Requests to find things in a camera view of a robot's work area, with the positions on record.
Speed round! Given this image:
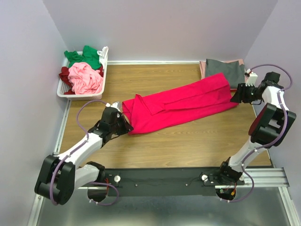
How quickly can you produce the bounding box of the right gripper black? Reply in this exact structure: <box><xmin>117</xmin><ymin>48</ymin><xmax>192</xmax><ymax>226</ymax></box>
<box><xmin>229</xmin><ymin>83</ymin><xmax>263</xmax><ymax>104</ymax></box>

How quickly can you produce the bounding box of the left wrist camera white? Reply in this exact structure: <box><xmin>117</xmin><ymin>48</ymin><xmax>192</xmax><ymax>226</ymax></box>
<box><xmin>105</xmin><ymin>101</ymin><xmax>122</xmax><ymax>112</ymax></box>

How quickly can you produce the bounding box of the folded grey t shirt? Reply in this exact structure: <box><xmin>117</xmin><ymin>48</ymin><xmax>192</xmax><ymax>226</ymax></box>
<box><xmin>205</xmin><ymin>59</ymin><xmax>245</xmax><ymax>89</ymax></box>

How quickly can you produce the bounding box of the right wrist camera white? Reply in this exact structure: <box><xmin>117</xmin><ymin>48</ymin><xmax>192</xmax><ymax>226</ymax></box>
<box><xmin>245</xmin><ymin>69</ymin><xmax>258</xmax><ymax>86</ymax></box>

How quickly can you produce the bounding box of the crimson red t shirt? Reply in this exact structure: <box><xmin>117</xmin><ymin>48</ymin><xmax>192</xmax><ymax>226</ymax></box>
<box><xmin>122</xmin><ymin>73</ymin><xmax>237</xmax><ymax>135</ymax></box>

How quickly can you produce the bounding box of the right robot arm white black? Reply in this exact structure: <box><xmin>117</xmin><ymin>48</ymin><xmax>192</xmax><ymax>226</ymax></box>
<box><xmin>216</xmin><ymin>70</ymin><xmax>296</xmax><ymax>185</ymax></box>

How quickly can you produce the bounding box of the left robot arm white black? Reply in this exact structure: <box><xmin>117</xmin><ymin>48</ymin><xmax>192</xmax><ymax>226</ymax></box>
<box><xmin>34</xmin><ymin>106</ymin><xmax>134</xmax><ymax>205</ymax></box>

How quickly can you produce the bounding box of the light pink t shirt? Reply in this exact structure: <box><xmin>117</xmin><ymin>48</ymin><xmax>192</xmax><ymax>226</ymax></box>
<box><xmin>68</xmin><ymin>62</ymin><xmax>103</xmax><ymax>95</ymax></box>

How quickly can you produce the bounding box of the white plastic laundry basket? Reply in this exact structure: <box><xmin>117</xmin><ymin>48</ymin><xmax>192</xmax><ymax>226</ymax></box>
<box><xmin>57</xmin><ymin>62</ymin><xmax>108</xmax><ymax>101</ymax></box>

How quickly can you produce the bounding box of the dark red t shirt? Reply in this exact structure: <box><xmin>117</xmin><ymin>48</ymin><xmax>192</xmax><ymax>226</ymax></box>
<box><xmin>59</xmin><ymin>66</ymin><xmax>74</xmax><ymax>95</ymax></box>

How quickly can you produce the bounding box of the green t shirt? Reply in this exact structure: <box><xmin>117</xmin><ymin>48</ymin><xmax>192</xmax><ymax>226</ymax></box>
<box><xmin>64</xmin><ymin>45</ymin><xmax>102</xmax><ymax>70</ymax></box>

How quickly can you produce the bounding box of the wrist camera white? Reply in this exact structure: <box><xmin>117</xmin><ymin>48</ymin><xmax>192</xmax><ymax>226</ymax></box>
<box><xmin>105</xmin><ymin>101</ymin><xmax>122</xmax><ymax>112</ymax></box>
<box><xmin>245</xmin><ymin>69</ymin><xmax>258</xmax><ymax>86</ymax></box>

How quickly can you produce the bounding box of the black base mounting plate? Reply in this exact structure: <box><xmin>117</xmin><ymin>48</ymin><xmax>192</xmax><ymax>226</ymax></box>
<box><xmin>87</xmin><ymin>166</ymin><xmax>247</xmax><ymax>202</ymax></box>

